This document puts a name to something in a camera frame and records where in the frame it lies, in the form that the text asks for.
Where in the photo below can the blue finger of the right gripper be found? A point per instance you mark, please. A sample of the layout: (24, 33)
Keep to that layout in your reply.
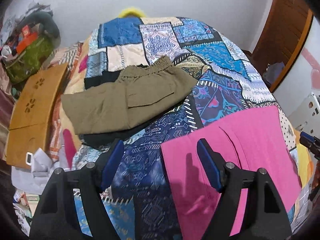
(306, 139)

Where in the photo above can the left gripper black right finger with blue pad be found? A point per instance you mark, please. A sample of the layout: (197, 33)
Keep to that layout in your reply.
(250, 206)

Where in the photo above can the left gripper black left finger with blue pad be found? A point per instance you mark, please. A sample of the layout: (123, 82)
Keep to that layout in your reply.
(55, 216)

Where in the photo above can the pink pants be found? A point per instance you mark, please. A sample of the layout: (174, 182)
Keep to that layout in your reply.
(251, 139)

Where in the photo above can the white sewing machine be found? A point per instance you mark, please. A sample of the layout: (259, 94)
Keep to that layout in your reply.
(306, 118)

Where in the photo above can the white crumpled paper bag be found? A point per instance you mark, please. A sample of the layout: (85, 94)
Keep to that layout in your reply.
(41, 167)

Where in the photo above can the brown cardboard box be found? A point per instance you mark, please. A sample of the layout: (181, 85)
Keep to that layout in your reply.
(30, 123)

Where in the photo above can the blue patchwork bedspread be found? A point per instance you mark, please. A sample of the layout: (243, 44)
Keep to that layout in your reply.
(139, 203)

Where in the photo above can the brown wooden door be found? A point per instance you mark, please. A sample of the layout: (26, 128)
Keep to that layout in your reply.
(283, 36)

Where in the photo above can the olive green folded pants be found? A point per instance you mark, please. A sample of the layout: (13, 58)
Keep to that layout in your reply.
(138, 95)

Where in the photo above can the green patterned bag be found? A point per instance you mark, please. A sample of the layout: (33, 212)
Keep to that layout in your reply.
(30, 60)

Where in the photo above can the orange box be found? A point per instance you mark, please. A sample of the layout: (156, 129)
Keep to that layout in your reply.
(26, 38)

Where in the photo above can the grey neck pillow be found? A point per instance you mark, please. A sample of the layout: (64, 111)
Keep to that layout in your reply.
(45, 22)

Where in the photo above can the yellow fuzzy object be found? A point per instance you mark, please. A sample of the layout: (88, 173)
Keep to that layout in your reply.
(131, 12)

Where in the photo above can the pink heart wall decoration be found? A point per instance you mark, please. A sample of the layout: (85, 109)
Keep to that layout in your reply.
(315, 75)

